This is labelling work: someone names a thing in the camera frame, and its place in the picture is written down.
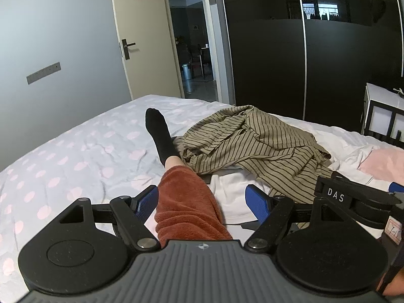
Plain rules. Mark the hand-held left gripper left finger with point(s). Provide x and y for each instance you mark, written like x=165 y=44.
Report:
x=145 y=203

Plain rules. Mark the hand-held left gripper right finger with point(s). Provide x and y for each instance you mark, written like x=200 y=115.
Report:
x=256 y=203

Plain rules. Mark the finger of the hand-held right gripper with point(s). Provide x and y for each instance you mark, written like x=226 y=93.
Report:
x=353 y=192

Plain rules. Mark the tan striped garment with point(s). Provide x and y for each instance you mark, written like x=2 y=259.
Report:
x=268 y=139

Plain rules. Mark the person's right forearm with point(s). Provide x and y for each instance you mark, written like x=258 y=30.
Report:
x=396 y=285

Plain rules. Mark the white cloth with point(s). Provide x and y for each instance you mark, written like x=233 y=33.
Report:
x=232 y=192

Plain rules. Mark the person's leg in rust pants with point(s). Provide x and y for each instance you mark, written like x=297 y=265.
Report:
x=186 y=208

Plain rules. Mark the pink cloth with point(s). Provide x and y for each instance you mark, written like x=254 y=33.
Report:
x=383 y=164

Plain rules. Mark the black sock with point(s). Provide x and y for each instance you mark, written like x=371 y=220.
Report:
x=159 y=132

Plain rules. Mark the white bedside cabinet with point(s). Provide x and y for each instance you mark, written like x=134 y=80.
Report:
x=383 y=113

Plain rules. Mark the polka dot bed sheet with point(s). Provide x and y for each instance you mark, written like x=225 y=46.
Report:
x=79 y=151

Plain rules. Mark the metal bin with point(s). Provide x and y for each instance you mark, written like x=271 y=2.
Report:
x=187 y=72

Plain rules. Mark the dark chair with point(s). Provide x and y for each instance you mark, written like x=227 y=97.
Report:
x=196 y=58

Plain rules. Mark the black wardrobe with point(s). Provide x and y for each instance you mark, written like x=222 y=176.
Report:
x=303 y=44

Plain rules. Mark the beige door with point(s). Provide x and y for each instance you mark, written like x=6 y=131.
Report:
x=148 y=28

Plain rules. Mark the grey wall plate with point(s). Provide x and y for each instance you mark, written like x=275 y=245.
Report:
x=43 y=73

